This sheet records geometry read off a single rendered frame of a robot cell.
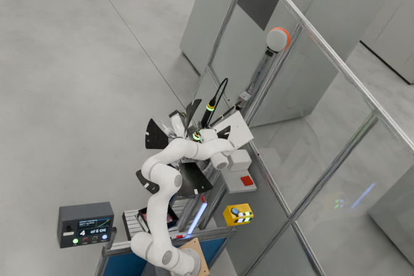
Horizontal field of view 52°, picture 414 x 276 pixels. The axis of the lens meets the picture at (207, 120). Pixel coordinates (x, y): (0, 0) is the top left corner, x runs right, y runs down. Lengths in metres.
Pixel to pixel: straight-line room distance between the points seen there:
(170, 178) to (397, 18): 6.78
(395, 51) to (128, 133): 5.35
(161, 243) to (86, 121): 2.58
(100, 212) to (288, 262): 1.45
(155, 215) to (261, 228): 1.43
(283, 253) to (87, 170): 1.92
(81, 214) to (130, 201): 1.69
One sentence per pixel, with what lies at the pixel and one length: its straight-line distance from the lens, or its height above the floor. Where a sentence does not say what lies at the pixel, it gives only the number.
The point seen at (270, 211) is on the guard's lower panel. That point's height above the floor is 0.84.
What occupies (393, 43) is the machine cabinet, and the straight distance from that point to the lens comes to 8.34.
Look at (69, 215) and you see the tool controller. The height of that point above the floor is 1.25.
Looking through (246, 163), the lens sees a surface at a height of 0.95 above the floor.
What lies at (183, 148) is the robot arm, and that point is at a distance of 2.09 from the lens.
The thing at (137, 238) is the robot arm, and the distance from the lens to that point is 2.24.
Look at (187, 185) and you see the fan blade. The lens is 2.68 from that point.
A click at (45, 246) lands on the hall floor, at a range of 3.64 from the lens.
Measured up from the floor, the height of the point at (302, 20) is 2.04.
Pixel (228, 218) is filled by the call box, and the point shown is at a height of 1.02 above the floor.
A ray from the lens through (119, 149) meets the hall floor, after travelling 4.33.
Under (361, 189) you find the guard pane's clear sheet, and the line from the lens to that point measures 2.60.
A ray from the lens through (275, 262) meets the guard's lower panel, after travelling 3.32.
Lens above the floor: 3.15
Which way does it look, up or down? 39 degrees down
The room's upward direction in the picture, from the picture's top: 25 degrees clockwise
